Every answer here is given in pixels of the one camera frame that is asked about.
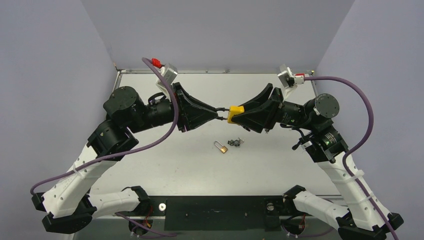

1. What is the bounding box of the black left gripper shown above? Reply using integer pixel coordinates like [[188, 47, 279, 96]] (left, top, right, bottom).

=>
[[128, 83, 219, 134]]

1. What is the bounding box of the yellow padlock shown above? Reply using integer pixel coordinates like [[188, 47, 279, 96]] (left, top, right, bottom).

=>
[[215, 105, 245, 124]]

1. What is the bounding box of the brass padlock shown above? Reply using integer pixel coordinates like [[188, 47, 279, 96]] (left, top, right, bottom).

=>
[[213, 140, 228, 154]]

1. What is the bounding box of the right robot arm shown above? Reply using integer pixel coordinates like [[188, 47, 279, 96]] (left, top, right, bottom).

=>
[[228, 84, 404, 240]]

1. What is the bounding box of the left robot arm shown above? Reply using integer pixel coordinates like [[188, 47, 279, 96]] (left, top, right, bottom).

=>
[[32, 83, 218, 234]]

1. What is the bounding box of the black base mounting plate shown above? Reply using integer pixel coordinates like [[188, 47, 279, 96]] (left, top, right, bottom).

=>
[[135, 195, 306, 233]]

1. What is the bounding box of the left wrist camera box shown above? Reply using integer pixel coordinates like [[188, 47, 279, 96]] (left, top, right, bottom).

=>
[[156, 63, 178, 99]]

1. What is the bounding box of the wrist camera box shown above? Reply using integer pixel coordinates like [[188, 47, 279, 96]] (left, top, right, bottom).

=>
[[277, 64, 305, 100], [156, 63, 178, 99]]

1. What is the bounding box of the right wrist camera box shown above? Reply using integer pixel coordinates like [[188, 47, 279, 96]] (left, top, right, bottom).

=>
[[277, 64, 305, 100]]

